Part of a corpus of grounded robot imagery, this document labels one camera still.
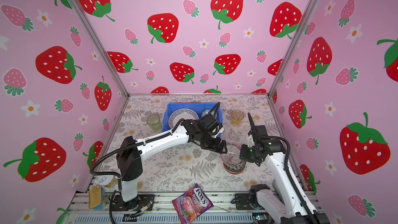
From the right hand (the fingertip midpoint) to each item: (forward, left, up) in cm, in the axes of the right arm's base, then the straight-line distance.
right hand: (241, 155), depth 77 cm
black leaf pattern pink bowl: (-5, +2, -8) cm, 9 cm away
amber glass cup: (+32, 0, -11) cm, 34 cm away
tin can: (-18, +66, -7) cm, 69 cm away
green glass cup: (+21, +56, -9) cm, 60 cm away
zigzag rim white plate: (+27, +42, -8) cm, 50 cm away
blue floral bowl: (+32, +22, -6) cm, 40 cm away
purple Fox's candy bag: (-23, +23, -10) cm, 34 cm away
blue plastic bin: (+33, +27, -4) cm, 43 cm away
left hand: (0, +9, +3) cm, 9 cm away
